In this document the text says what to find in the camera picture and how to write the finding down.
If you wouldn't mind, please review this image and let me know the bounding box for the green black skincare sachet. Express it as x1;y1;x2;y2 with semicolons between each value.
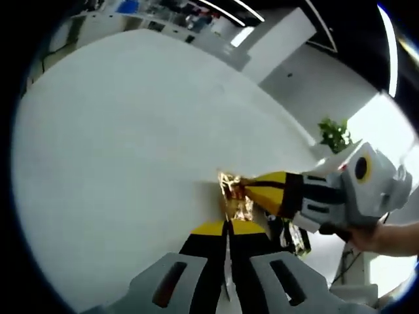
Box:
265;214;312;260

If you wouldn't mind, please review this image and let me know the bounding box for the gold foil skincare sachet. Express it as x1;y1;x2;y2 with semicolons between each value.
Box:
217;169;260;224

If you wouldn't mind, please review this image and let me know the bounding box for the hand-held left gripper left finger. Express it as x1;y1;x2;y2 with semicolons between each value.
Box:
84;219;230;314

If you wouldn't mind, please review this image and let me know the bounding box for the white ceiling light strip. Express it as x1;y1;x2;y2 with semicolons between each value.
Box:
376;3;399;98

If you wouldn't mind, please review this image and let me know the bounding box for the white counter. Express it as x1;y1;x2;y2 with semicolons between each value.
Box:
52;11;251;71

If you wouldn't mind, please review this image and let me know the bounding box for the person's right hand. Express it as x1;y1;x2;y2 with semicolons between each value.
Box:
342;221;392;256

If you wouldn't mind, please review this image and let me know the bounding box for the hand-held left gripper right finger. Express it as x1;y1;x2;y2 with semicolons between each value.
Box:
228;218;361;314

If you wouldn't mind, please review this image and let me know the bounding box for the bright window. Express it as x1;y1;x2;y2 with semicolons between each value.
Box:
346;93;419;184

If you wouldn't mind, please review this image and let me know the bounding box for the potted green plant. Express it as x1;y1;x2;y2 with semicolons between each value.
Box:
316;116;354;155

